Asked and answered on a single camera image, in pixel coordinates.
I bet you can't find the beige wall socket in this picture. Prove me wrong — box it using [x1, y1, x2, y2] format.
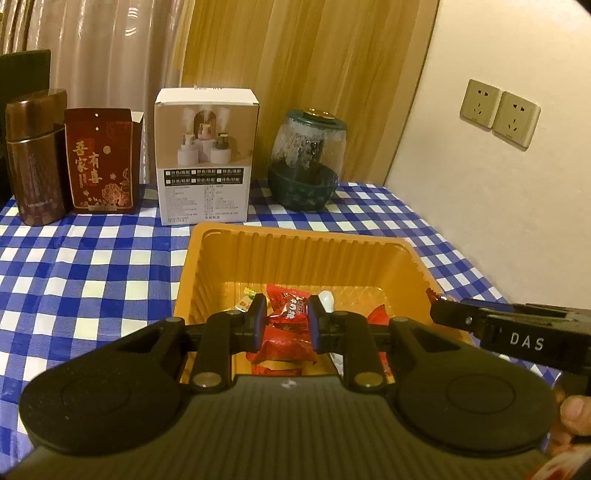
[459, 78, 503, 126]
[492, 91, 541, 151]

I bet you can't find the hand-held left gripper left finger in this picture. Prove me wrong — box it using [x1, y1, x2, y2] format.
[115, 293, 269, 393]

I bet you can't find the brown thermos flask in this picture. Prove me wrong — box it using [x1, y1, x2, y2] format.
[4, 88, 68, 227]

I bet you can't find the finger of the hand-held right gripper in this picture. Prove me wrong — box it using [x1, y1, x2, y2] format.
[429, 298, 490, 344]

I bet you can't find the red candy with yellow print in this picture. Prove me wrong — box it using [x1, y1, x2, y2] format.
[265, 285, 311, 326]

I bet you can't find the blue white checkered tablecloth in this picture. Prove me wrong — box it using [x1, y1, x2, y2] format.
[0, 180, 561, 462]

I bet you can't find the person's right hand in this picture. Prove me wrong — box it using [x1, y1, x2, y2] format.
[547, 388, 591, 457]

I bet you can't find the dark red gift box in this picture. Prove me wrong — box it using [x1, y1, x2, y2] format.
[64, 107, 144, 216]

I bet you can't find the orange plastic tray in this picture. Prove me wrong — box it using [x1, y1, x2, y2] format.
[173, 222, 476, 386]

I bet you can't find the white humidifier carton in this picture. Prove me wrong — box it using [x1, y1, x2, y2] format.
[154, 87, 260, 226]

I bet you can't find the sheer white curtain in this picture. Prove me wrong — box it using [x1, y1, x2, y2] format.
[0, 0, 195, 185]

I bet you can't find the red white packet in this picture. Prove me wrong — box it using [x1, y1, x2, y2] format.
[540, 455, 585, 480]

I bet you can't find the dark chair back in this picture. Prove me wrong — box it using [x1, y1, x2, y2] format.
[0, 48, 51, 204]

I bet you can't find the green glass humidifier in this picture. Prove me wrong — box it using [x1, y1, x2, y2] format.
[269, 107, 347, 212]

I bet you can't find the large red snack packet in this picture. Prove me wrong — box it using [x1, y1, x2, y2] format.
[247, 305, 400, 377]

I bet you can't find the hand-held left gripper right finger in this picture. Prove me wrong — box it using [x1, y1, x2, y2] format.
[307, 294, 458, 393]

